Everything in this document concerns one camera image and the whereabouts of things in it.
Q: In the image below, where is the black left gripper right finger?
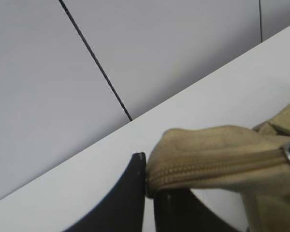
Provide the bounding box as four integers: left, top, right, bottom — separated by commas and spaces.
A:
154, 189, 232, 232

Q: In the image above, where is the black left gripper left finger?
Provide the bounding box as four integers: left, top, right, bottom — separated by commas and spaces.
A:
66, 152, 146, 232

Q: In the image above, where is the yellow canvas bag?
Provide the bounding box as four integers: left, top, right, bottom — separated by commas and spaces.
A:
146, 103, 290, 232

